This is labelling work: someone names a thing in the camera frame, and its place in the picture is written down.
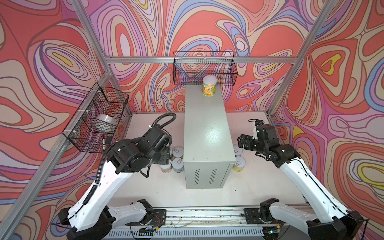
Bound black wire basket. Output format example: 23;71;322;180
63;83;129;154
173;51;238;86

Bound can far near cabinet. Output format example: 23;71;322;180
172;147;184;159

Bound black wire basket left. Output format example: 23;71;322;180
63;83;129;154

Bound grey metal cabinet counter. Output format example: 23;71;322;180
184;85;236;189

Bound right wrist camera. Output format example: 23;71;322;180
255;120;264;126

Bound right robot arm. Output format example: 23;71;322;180
237;119;366;240

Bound yellow label can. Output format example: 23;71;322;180
233;156;246;172

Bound black wire basket back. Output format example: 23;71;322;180
173;51;238;86

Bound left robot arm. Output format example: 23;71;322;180
58;125;172;240

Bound can mid left column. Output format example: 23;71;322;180
160;160;173;173

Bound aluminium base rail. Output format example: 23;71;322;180
80;205;334;240

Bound can mid near cabinet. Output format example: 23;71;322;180
172;158;185;173

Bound orange label can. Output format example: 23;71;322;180
203;75;218;97

